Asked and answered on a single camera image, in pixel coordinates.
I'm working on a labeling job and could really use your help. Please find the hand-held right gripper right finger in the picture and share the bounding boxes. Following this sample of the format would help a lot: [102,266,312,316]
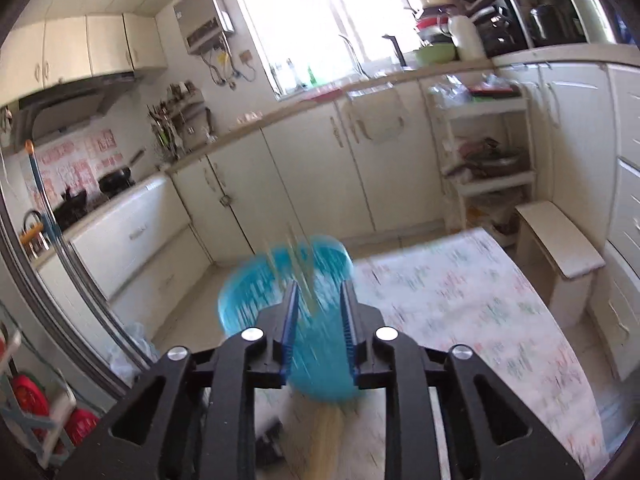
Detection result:
[341,280,586,480]

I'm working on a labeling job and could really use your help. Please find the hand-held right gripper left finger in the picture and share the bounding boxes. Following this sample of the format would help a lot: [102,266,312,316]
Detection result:
[75,280,301,480]

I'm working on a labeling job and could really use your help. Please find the pale wooden utensil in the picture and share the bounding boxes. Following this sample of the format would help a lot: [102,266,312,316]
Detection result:
[280,222,347,480]

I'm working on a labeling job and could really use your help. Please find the teal plastic perforated basket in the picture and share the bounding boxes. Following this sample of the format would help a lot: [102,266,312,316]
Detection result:
[217,234,373,404]

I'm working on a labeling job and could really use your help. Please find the dark shoe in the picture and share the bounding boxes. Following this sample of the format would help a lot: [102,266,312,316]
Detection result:
[255,417,289,467]

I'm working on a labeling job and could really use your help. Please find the floral tablecloth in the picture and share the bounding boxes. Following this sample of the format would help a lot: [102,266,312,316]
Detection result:
[255,227,609,480]

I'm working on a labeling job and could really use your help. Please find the cream lower kitchen cabinets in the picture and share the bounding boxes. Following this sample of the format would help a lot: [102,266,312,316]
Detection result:
[35,62,551,313]

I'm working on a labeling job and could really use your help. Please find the clear plastic bag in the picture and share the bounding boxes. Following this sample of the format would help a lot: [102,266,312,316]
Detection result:
[107,322,161,387]

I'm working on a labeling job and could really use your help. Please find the pans on shelf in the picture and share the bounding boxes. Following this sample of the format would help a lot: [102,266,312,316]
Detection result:
[450,137,532,179]

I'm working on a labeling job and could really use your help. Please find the white open shelf rack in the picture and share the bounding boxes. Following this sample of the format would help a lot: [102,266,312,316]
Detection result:
[425,85,539,242]

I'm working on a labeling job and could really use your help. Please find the black frying pan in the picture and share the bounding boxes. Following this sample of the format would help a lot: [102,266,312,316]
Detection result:
[97,147,149,196]

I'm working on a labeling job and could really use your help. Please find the white stool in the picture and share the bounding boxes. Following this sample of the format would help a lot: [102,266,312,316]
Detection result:
[515,201,606,332]

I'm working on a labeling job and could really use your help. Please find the red round plastic item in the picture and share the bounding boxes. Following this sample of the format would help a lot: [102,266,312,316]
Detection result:
[67,407,101,447]
[10,372,51,422]

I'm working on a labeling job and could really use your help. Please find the black cooking pot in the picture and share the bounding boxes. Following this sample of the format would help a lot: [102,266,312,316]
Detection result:
[54,187,89,227]

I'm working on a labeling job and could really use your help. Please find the chrome sink faucet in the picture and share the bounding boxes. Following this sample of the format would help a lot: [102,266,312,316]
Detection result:
[339,34,371,79]

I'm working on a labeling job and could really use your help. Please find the black sink faucet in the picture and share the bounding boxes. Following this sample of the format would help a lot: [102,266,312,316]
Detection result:
[382,34,407,69]

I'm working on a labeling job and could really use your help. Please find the green bowl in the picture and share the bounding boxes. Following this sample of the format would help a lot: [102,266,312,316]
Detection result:
[412,42,458,66]

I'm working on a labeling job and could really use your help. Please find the stack of bowls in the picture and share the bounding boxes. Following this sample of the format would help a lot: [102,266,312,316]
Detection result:
[415,5,453,46]

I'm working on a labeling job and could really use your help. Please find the white thermos jug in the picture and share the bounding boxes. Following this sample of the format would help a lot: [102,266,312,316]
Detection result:
[447,15,488,61]

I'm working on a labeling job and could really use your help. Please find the kitchen window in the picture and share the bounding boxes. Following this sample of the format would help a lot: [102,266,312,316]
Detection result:
[225,0,426,99]

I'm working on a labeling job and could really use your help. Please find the range hood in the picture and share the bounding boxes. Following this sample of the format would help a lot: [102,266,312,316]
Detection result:
[17,72,144,142]

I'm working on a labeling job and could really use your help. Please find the cream drawer cabinet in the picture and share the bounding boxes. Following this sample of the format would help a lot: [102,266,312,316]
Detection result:
[540,57,640,382]

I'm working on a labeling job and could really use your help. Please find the black metal shelf rack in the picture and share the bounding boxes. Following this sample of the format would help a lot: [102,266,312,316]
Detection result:
[425,0,601,59]

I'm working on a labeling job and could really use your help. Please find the white tall appliance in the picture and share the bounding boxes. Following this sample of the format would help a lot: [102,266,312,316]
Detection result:
[557,0,624,46]

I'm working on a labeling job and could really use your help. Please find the metal sliding door frame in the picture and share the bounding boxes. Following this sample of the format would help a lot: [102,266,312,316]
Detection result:
[0,195,153,401]

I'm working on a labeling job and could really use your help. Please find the wall utensil rack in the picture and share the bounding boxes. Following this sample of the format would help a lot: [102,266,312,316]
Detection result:
[146,82,211,162]

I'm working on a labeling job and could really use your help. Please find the wall socket with cables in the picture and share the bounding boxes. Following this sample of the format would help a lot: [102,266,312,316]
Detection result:
[202,50,257,90]

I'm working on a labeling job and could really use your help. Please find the kettle with orange handle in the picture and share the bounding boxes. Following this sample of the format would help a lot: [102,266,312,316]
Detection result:
[20,210,51,257]

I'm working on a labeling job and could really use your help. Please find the blue mop handle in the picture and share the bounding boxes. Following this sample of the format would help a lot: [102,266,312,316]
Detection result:
[25,141,67,262]

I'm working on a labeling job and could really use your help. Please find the white wall water heater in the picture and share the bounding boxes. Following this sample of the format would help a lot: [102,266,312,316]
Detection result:
[172,0,236,56]

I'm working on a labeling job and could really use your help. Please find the cream upper wall cabinets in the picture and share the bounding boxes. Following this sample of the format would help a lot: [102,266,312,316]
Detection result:
[0,12,169,107]

